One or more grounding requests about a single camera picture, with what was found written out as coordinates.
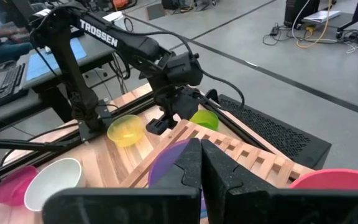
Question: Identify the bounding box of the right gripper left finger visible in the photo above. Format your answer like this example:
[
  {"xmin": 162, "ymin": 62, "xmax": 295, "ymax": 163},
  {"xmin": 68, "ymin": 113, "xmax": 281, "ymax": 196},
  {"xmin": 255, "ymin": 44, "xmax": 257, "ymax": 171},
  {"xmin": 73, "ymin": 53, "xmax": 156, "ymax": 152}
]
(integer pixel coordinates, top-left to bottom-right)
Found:
[{"xmin": 42, "ymin": 138, "xmax": 203, "ymax": 224}]

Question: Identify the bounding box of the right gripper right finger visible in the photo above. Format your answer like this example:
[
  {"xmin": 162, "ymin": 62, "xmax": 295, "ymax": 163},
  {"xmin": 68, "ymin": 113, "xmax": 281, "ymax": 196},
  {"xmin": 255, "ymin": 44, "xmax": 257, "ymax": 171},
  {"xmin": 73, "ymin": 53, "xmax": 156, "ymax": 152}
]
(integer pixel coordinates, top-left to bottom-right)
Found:
[{"xmin": 200, "ymin": 139, "xmax": 358, "ymax": 224}]

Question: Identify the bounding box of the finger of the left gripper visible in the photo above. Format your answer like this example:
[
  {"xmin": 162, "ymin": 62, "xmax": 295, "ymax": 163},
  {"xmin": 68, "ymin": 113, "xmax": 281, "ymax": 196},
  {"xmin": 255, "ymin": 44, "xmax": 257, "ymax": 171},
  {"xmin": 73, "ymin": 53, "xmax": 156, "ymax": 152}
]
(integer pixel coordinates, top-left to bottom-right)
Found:
[
  {"xmin": 145, "ymin": 117, "xmax": 171, "ymax": 136},
  {"xmin": 165, "ymin": 113, "xmax": 180, "ymax": 130}
]

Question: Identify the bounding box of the purple translucent plastic bowl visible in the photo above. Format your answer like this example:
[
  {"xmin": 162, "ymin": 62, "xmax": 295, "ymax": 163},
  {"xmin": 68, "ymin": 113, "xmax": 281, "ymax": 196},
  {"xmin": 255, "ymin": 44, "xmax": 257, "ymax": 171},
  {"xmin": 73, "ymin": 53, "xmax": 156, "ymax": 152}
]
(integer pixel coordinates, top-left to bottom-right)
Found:
[{"xmin": 147, "ymin": 139, "xmax": 208, "ymax": 219}]

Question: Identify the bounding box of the red translucent plastic bowl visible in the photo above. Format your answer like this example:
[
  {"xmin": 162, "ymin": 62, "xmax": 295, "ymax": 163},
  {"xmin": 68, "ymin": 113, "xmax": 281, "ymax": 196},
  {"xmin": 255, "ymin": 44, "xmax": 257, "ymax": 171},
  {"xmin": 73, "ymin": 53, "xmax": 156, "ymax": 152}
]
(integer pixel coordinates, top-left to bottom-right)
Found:
[{"xmin": 288, "ymin": 168, "xmax": 358, "ymax": 191}]

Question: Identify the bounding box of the pink translucent plastic bowl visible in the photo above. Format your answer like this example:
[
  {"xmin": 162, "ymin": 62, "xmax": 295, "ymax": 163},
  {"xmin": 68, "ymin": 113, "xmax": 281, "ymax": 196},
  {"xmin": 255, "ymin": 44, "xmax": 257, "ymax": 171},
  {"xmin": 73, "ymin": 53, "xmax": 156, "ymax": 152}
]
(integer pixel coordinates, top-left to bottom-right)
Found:
[{"xmin": 0, "ymin": 165, "xmax": 39, "ymax": 207}]

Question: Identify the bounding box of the wooden slatted shelf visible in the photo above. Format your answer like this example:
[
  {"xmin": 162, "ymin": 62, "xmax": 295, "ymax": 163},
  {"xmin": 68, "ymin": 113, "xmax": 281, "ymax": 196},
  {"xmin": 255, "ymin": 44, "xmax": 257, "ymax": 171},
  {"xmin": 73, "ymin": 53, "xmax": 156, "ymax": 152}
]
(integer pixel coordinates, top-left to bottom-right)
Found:
[{"xmin": 119, "ymin": 119, "xmax": 315, "ymax": 189}]

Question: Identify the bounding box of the light green plastic bowl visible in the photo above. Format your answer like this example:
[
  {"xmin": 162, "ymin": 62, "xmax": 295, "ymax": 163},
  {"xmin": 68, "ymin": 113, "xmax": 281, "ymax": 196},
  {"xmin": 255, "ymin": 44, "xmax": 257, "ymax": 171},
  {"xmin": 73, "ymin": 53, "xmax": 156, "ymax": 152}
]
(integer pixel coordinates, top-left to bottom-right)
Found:
[{"xmin": 189, "ymin": 109, "xmax": 220, "ymax": 132}]

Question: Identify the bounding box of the yellow translucent plastic bowl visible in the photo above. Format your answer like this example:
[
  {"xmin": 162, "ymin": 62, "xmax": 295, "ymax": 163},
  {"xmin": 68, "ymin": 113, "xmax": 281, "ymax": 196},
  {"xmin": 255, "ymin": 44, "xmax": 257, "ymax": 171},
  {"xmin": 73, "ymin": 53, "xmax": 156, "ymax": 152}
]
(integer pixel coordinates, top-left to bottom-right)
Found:
[{"xmin": 106, "ymin": 114, "xmax": 145, "ymax": 147}]

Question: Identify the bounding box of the black perforated metal box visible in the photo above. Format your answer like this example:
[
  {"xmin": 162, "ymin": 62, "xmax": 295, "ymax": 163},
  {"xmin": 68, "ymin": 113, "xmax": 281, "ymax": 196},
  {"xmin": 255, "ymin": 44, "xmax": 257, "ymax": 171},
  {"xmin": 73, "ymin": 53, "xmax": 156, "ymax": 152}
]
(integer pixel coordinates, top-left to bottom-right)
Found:
[{"xmin": 218, "ymin": 94, "xmax": 332, "ymax": 170}]

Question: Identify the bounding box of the dark grey desk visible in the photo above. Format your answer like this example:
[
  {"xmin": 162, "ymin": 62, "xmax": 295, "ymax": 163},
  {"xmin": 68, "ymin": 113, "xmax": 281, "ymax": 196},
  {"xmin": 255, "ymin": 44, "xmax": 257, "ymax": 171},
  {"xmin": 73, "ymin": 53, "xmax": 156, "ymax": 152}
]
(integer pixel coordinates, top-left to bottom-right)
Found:
[{"xmin": 0, "ymin": 30, "xmax": 115, "ymax": 135}]

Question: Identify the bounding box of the white container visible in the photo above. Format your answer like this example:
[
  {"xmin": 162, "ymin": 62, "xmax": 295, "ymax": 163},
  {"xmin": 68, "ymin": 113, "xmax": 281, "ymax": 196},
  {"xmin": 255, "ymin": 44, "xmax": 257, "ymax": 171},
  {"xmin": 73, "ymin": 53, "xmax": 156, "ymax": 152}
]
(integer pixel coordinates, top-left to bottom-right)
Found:
[{"xmin": 103, "ymin": 11, "xmax": 127, "ymax": 30}]

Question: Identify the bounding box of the white plastic bowl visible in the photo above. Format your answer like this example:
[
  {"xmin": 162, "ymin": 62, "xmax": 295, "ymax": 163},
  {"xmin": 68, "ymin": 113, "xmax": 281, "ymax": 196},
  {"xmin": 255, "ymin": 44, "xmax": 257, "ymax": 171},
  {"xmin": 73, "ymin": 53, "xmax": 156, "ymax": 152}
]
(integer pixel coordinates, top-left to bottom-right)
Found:
[{"xmin": 24, "ymin": 157, "xmax": 86, "ymax": 212}]

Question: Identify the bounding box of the blue desk mat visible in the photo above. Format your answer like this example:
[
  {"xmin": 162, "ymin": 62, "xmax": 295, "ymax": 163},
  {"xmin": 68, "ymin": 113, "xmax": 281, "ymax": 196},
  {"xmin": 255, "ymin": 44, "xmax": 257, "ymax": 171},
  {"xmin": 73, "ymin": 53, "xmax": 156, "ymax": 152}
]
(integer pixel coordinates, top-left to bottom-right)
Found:
[{"xmin": 25, "ymin": 37, "xmax": 88, "ymax": 82}]

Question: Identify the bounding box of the black tower box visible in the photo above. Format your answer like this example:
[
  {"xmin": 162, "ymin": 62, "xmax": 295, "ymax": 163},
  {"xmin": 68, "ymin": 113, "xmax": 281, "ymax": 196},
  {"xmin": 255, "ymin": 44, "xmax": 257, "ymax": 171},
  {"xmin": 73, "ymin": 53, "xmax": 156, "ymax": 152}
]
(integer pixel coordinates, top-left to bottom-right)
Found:
[{"xmin": 283, "ymin": 0, "xmax": 321, "ymax": 29}]

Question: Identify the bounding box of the black keyboard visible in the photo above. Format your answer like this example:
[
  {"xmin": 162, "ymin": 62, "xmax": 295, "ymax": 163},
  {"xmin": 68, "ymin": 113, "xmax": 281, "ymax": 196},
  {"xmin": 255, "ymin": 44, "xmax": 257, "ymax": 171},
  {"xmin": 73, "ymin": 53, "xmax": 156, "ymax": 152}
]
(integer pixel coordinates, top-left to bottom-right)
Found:
[{"xmin": 0, "ymin": 63, "xmax": 29, "ymax": 109}]

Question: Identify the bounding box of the white booklet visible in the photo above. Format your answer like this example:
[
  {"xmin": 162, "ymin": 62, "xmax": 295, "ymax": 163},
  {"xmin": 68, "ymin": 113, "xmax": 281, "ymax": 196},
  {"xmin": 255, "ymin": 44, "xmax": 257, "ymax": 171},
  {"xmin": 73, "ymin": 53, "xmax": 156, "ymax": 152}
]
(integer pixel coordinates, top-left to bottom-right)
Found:
[{"xmin": 303, "ymin": 10, "xmax": 341, "ymax": 24}]

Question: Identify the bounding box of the person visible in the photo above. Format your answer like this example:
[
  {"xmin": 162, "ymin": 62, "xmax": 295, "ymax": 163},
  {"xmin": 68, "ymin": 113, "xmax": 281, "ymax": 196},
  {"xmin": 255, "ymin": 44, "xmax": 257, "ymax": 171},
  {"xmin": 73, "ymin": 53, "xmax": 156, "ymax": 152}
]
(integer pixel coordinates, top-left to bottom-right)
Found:
[{"xmin": 0, "ymin": 18, "xmax": 34, "ymax": 65}]

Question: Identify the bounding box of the black wheeled stand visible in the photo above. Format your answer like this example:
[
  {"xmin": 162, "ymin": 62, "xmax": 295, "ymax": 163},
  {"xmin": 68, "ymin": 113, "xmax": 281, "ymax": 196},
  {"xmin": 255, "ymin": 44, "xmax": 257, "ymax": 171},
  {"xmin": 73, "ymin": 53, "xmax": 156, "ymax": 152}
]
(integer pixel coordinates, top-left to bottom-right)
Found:
[{"xmin": 336, "ymin": 0, "xmax": 358, "ymax": 32}]

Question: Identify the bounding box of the black aluminium table frame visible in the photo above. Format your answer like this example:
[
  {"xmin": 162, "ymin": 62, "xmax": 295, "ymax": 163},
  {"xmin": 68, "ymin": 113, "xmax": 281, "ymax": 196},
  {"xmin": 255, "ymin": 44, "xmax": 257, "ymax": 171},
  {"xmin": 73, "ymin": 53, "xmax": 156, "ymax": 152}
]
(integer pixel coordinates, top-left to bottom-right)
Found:
[{"xmin": 0, "ymin": 88, "xmax": 260, "ymax": 194}]

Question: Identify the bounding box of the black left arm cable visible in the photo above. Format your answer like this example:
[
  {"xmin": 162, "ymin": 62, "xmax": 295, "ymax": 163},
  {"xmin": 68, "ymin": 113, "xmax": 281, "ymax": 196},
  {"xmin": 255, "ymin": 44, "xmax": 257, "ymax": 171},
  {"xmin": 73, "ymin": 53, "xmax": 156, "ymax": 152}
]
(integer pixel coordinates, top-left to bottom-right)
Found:
[{"xmin": 196, "ymin": 67, "xmax": 246, "ymax": 108}]

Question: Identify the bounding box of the yellow floor cable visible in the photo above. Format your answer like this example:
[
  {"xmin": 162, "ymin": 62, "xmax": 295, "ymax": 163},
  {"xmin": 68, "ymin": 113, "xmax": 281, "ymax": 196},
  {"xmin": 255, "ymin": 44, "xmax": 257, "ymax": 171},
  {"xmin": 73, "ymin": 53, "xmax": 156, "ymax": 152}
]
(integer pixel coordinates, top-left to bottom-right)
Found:
[{"xmin": 295, "ymin": 0, "xmax": 334, "ymax": 49}]

